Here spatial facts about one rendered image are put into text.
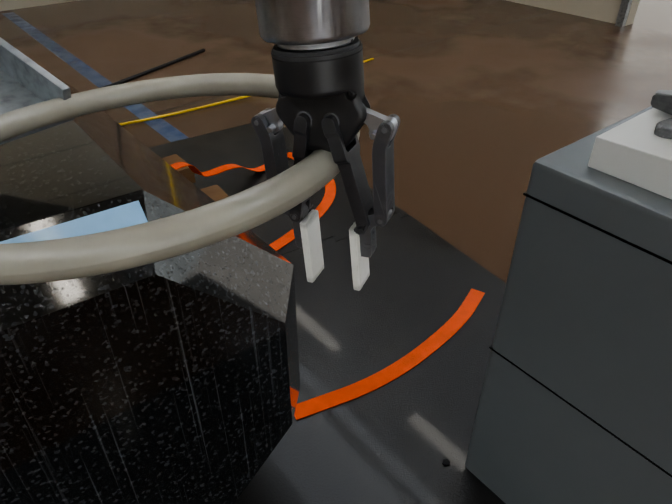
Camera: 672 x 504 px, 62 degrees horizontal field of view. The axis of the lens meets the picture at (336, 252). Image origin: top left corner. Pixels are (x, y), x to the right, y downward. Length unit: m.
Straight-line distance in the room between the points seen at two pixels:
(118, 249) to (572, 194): 0.66
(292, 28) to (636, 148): 0.57
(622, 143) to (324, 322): 1.08
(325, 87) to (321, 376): 1.19
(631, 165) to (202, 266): 0.62
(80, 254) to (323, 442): 1.09
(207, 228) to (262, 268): 0.53
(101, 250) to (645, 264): 0.70
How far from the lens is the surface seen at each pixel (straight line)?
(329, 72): 0.46
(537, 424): 1.17
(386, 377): 1.57
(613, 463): 1.12
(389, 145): 0.49
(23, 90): 0.93
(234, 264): 0.90
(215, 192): 2.23
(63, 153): 0.97
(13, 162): 0.98
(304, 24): 0.44
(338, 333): 1.69
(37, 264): 0.44
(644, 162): 0.88
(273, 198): 0.45
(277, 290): 0.96
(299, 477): 1.39
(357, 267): 0.55
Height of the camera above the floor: 1.19
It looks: 36 degrees down
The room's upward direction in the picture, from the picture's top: straight up
